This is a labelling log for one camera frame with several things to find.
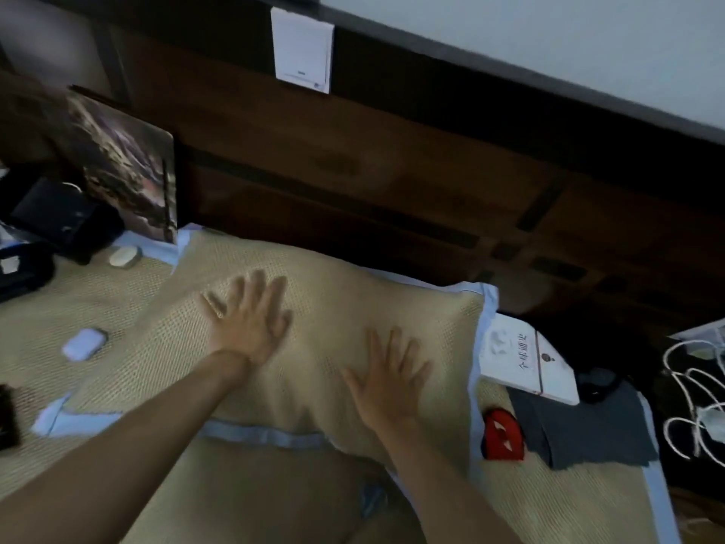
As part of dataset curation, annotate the person's left hand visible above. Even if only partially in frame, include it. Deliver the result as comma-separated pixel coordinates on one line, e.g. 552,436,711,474
199,270,293,370

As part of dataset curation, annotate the dark picture board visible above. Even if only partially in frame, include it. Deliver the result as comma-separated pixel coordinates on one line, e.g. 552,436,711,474
65,85,181,245

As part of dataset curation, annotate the red round object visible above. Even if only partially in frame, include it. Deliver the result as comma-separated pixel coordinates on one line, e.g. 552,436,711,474
480,408,526,462

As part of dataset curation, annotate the beige woven bed mat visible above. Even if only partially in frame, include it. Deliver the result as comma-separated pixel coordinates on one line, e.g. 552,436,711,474
0,232,682,544

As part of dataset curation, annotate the white earbuds case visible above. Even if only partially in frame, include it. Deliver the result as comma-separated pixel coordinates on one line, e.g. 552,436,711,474
61,327,110,362

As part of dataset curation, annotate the black rounded bag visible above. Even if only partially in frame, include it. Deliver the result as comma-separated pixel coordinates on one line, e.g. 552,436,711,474
0,240,56,303

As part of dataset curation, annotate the person's right hand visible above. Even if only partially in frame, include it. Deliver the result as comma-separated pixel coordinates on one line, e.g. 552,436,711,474
340,327,434,432

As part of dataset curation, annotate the white charger plug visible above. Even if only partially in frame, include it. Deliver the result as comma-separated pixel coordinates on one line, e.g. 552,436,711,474
697,405,725,445

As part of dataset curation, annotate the white oval case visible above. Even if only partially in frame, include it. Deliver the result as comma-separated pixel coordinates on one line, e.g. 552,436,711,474
108,244,141,269

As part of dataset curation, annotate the white book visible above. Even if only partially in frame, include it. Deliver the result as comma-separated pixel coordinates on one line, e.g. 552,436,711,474
478,312,581,406

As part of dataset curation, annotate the person's right forearm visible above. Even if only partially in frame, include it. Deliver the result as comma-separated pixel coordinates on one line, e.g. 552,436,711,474
371,416,523,544

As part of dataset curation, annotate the beige woven pillow blue trim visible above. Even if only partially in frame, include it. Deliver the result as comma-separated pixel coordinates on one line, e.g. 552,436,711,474
67,228,500,489

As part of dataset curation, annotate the black round object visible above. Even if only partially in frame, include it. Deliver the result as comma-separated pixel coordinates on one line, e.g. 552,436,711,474
577,367,623,405

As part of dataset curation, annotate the grey cloth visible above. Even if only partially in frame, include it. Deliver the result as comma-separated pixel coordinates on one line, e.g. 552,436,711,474
506,382,660,472

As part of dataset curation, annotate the black box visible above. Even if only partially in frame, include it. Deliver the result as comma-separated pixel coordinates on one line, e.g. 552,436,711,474
8,176,125,266

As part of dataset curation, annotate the black flat object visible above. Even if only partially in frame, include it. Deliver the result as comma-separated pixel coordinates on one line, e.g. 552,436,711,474
0,385,22,453

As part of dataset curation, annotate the dark wooden headboard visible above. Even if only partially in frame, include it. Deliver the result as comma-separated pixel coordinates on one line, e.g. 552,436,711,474
0,0,725,357

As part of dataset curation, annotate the white cable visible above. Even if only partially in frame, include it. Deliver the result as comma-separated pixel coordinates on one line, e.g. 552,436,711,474
662,338,725,461

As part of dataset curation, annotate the white paper card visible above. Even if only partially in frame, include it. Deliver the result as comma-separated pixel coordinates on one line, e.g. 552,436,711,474
270,6,336,95

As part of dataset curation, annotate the person's left forearm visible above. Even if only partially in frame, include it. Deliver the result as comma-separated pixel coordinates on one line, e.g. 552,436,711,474
0,350,253,544

